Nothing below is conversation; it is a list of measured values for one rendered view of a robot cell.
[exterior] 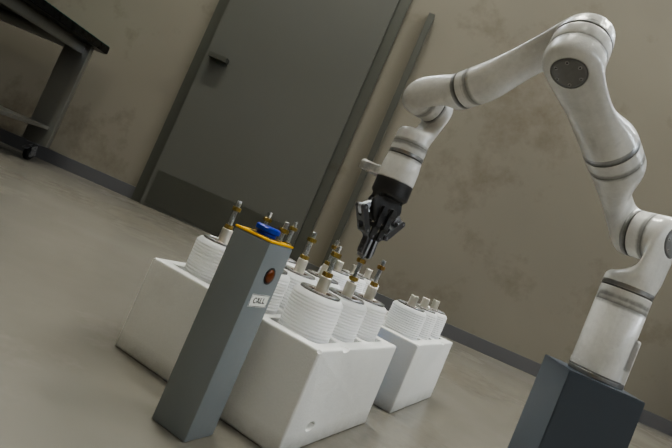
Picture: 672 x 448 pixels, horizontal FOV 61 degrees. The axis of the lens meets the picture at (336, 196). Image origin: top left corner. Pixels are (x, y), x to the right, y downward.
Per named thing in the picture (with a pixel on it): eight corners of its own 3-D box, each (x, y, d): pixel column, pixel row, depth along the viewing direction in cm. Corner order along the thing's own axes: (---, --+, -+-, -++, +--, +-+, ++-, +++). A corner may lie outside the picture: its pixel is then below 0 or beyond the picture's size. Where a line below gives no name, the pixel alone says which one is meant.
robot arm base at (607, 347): (605, 380, 111) (638, 299, 112) (627, 393, 102) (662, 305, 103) (560, 361, 112) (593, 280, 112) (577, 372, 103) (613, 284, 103)
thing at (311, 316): (301, 388, 105) (340, 297, 106) (306, 408, 96) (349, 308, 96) (253, 369, 104) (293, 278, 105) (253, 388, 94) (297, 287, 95)
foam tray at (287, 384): (365, 423, 124) (397, 346, 124) (275, 458, 89) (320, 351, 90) (231, 342, 141) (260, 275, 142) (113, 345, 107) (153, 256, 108)
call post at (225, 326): (213, 436, 88) (294, 249, 89) (184, 443, 81) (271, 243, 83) (181, 412, 91) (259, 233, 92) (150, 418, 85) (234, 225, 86)
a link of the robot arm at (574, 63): (590, 42, 80) (635, 172, 93) (607, 5, 84) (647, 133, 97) (528, 55, 86) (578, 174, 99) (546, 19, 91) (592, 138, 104)
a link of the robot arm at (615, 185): (599, 128, 103) (651, 133, 95) (636, 228, 117) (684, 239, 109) (571, 162, 100) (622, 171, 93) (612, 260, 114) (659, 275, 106)
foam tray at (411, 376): (430, 397, 173) (453, 342, 174) (389, 414, 138) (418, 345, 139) (325, 340, 191) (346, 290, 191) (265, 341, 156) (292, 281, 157)
